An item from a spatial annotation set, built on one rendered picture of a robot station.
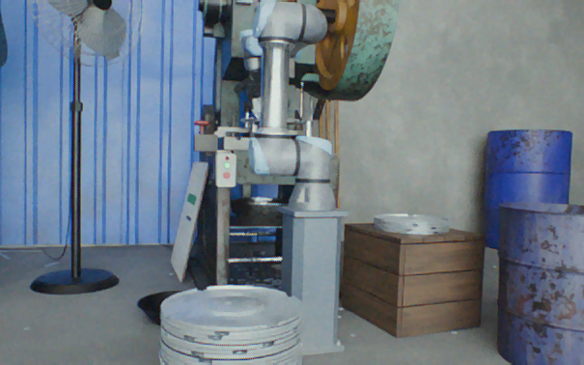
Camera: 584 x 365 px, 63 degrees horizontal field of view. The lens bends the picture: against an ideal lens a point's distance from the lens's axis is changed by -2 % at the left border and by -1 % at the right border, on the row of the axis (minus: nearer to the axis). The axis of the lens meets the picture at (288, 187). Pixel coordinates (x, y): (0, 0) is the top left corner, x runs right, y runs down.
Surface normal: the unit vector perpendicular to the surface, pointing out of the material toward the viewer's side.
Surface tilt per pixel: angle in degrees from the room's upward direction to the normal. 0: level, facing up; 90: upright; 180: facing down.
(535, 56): 90
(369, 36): 116
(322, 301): 90
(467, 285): 90
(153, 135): 90
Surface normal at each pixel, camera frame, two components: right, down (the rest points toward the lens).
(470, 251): 0.38, 0.06
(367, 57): 0.19, 0.69
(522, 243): -0.91, 0.04
